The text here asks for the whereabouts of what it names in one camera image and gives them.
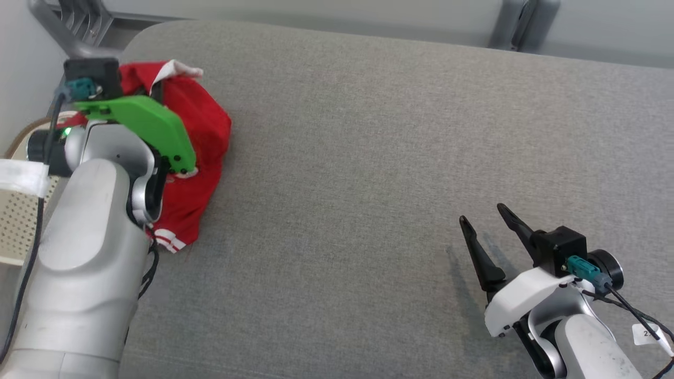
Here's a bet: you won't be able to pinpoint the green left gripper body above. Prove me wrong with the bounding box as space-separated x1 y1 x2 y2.
74 96 198 175

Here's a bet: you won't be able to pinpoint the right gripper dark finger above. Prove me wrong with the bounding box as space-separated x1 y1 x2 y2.
459 215 507 293
497 204 539 262

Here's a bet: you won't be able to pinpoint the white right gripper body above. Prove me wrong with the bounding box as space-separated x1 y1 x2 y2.
484 266 594 337

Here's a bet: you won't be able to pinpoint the red Bulls basketball shorts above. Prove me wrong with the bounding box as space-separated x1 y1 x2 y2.
68 59 233 254

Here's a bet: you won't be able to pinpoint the cream perforated laundry basket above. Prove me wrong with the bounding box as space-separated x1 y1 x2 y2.
0 112 74 265

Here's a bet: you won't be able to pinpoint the teal cable connector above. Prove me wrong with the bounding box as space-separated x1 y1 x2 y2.
65 78 100 102
566 256 612 294

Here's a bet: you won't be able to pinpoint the white cable label tag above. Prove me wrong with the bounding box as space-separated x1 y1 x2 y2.
632 322 674 356

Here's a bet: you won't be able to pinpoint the white tape cable wrap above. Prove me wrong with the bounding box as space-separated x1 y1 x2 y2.
0 159 51 198

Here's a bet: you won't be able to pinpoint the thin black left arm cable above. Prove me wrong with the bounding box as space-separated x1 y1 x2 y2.
138 225 160 300

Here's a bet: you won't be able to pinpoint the black left camera cable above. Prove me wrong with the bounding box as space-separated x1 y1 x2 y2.
0 94 66 365

